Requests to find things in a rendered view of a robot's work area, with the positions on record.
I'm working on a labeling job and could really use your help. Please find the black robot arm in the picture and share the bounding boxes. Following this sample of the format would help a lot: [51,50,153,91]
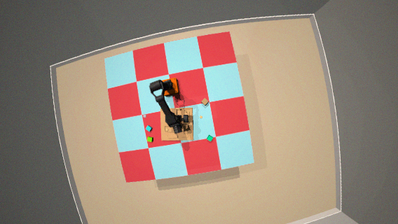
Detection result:
[149,79,182,134]

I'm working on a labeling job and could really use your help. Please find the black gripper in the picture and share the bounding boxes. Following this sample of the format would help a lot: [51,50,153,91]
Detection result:
[177,115,188,123]

